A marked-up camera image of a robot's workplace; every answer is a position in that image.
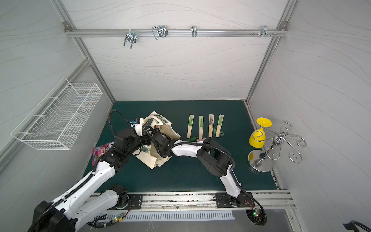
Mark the cream canvas tote bag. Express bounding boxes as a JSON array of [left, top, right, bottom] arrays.
[[132, 111, 181, 169]]

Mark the bamboo folding fan green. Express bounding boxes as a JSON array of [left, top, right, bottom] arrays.
[[199, 116, 204, 140], [215, 114, 224, 138]]

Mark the bamboo folding fan pink tassel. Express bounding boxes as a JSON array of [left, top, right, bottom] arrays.
[[204, 114, 214, 137]]

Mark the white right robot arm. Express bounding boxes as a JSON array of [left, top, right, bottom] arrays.
[[147, 132, 263, 210]]

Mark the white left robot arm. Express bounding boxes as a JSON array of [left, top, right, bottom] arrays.
[[29, 116, 153, 232]]

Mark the pink snack packet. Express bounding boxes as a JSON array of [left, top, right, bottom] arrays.
[[91, 142, 114, 167]]

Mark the yellow plastic wine glass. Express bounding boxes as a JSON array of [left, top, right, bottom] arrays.
[[249, 117, 272, 148]]

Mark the metal double hook left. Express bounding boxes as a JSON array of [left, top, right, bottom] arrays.
[[123, 31, 137, 49]]

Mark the metal double hook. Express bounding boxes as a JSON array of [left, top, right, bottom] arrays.
[[152, 25, 169, 41], [123, 31, 137, 49]]

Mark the metal double hook middle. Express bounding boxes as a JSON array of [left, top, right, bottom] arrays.
[[152, 25, 169, 41]]

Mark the small metal hook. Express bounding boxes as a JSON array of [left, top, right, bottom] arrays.
[[191, 26, 197, 38]]

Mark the metal hook right end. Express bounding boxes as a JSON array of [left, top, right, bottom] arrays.
[[251, 26, 277, 37]]

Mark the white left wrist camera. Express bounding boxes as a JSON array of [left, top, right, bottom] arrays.
[[130, 118, 144, 137]]

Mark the white wire basket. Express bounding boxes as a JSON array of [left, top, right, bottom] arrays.
[[11, 77, 102, 151]]

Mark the chrome wire glass rack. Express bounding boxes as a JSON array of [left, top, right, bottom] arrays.
[[248, 121, 307, 173]]

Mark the aluminium crossbar rail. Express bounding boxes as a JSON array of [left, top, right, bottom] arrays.
[[63, 22, 288, 38]]

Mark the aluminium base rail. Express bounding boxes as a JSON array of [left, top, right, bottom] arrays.
[[78, 189, 296, 211]]

